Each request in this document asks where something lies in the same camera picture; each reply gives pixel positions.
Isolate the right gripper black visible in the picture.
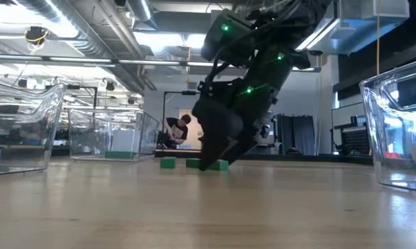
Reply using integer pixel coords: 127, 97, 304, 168
193, 78, 278, 171

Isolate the black aluminium table frame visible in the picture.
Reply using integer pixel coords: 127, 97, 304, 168
154, 148, 374, 165

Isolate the silver ceiling duct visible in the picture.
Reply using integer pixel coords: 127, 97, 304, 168
14, 0, 157, 94

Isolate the dark curtain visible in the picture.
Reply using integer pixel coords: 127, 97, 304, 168
275, 113, 316, 156

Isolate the black ceiling cable reel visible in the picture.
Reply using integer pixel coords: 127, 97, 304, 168
23, 26, 50, 46

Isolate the long ceiling light bar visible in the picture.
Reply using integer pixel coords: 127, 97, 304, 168
0, 53, 321, 73

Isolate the black perforated cabinet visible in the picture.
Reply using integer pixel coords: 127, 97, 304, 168
331, 115, 372, 156

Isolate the green block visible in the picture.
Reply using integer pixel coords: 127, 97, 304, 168
104, 150, 137, 160
185, 158, 229, 172
160, 156, 178, 169

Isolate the clear bin with white label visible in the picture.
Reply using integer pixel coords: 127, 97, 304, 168
68, 109, 160, 163

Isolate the black stand frame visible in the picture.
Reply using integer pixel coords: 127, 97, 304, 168
162, 89, 199, 151

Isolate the clear plastic bin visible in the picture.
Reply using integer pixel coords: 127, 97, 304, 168
0, 81, 68, 176
359, 57, 416, 194

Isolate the person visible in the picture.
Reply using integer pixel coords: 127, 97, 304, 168
162, 113, 193, 150

